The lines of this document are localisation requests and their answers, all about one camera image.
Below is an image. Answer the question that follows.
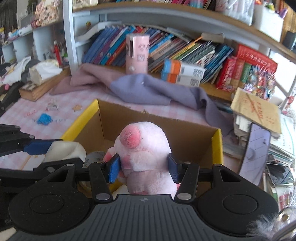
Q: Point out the stack of books papers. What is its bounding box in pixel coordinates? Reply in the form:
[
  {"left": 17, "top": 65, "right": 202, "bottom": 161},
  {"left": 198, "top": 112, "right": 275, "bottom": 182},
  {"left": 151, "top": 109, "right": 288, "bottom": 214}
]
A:
[{"left": 223, "top": 114, "right": 295, "bottom": 209}]

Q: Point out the white bookshelf unit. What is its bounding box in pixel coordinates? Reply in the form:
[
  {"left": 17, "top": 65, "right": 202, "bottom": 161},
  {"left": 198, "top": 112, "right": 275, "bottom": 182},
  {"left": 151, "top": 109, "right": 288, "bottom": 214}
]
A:
[{"left": 0, "top": 0, "right": 296, "bottom": 103}]

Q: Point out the orange white carton upper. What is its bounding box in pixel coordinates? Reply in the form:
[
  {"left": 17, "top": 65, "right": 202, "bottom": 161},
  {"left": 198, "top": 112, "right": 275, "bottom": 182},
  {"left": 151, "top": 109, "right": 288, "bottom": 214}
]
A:
[{"left": 161, "top": 59, "right": 206, "bottom": 80}]

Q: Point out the pile of clothes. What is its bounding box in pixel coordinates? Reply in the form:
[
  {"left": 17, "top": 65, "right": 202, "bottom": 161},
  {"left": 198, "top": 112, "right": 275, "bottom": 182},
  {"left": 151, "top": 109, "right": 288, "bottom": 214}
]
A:
[{"left": 1, "top": 56, "right": 40, "bottom": 116}]

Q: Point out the red thick dictionary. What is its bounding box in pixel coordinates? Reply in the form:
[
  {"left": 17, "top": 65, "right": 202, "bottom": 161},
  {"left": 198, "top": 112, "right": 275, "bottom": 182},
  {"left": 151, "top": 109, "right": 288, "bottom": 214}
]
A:
[{"left": 232, "top": 43, "right": 278, "bottom": 73}]

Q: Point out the white paper bag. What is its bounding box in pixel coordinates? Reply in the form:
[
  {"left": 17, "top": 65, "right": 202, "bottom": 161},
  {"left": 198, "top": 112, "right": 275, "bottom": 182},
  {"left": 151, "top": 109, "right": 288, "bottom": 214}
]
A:
[{"left": 29, "top": 59, "right": 63, "bottom": 86}]

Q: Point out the pink cylindrical tin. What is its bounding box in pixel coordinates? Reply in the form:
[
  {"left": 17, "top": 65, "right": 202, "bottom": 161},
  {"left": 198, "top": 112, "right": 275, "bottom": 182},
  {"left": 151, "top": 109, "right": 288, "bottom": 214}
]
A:
[{"left": 125, "top": 33, "right": 149, "bottom": 75}]

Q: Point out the floral cat plush decoration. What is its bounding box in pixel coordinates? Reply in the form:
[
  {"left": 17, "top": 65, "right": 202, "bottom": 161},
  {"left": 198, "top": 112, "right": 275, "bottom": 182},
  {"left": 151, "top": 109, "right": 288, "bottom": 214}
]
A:
[{"left": 35, "top": 0, "right": 61, "bottom": 27}]

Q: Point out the cream rounded plug block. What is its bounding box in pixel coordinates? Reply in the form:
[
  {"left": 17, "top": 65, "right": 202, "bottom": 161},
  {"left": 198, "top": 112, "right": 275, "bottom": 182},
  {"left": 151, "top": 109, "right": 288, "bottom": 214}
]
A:
[{"left": 43, "top": 141, "right": 86, "bottom": 163}]

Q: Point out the orange white carton lower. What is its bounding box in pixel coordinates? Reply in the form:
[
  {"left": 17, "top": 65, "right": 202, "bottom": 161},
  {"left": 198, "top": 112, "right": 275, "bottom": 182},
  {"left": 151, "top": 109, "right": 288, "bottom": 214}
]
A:
[{"left": 161, "top": 73, "right": 200, "bottom": 87}]

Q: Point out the wooden chess box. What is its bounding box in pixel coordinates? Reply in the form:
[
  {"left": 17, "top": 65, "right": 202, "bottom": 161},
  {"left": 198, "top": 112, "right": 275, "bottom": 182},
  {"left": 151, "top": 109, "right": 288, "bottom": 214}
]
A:
[{"left": 18, "top": 67, "right": 71, "bottom": 102}]

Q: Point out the purple pink blanket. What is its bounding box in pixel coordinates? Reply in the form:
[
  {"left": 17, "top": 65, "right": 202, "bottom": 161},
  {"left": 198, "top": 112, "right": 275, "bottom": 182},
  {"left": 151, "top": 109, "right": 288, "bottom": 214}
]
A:
[{"left": 50, "top": 63, "right": 233, "bottom": 136}]

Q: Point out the pink plush pig toy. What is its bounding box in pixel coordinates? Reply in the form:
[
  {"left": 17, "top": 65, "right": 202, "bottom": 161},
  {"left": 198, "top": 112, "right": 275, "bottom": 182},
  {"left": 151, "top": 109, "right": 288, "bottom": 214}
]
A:
[{"left": 103, "top": 121, "right": 178, "bottom": 198}]

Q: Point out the white pen holder box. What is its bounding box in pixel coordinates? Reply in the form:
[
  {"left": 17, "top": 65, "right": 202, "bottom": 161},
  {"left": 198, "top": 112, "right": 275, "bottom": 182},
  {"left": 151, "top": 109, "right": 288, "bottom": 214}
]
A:
[{"left": 252, "top": 4, "right": 283, "bottom": 42}]

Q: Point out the brown paper envelope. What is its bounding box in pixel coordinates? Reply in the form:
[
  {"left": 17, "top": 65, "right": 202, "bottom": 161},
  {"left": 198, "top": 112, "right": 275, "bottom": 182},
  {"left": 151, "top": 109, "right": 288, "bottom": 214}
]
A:
[{"left": 230, "top": 88, "right": 281, "bottom": 133}]

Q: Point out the orange white carton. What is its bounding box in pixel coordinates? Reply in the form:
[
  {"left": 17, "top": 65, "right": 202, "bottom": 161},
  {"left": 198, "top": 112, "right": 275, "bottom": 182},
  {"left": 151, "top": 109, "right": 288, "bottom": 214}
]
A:
[
  {"left": 161, "top": 73, "right": 200, "bottom": 87},
  {"left": 161, "top": 59, "right": 206, "bottom": 80}
]

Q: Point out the pink checkered tablecloth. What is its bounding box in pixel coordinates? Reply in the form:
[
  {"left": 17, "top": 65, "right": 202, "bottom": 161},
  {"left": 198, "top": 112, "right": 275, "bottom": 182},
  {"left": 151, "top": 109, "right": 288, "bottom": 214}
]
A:
[{"left": 1, "top": 87, "right": 216, "bottom": 140}]

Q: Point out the blue clip toy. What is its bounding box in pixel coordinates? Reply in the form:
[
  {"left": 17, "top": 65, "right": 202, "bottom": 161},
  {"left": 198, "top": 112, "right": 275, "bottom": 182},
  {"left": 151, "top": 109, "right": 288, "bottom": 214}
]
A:
[{"left": 36, "top": 113, "right": 53, "bottom": 126}]

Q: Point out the dark smartphone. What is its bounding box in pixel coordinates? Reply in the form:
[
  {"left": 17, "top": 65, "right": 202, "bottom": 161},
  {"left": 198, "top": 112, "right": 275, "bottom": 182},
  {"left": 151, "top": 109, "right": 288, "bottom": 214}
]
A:
[{"left": 239, "top": 123, "right": 271, "bottom": 186}]

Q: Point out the yellow cardboard box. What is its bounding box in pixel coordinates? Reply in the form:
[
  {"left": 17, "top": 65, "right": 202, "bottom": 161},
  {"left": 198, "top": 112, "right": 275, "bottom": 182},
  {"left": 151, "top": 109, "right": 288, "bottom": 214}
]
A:
[{"left": 60, "top": 99, "right": 224, "bottom": 197}]

